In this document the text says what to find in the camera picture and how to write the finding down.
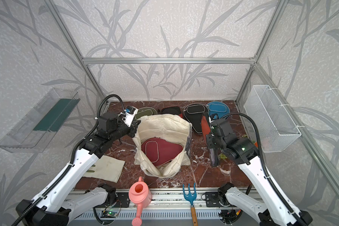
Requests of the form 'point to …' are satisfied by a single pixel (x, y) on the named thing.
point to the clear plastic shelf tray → (34, 129)
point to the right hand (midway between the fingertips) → (210, 133)
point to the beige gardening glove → (106, 167)
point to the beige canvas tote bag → (171, 127)
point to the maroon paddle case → (159, 151)
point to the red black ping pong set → (172, 110)
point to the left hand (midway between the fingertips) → (139, 120)
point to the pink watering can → (140, 192)
